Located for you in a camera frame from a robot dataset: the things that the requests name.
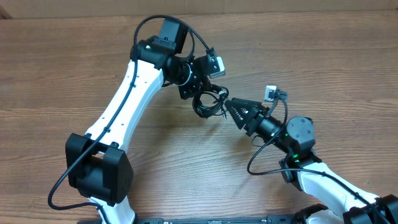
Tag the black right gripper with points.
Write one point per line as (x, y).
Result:
(254, 121)

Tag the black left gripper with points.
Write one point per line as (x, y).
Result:
(198, 86)

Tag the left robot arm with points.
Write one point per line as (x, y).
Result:
(97, 163)

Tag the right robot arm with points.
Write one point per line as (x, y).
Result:
(340, 201)

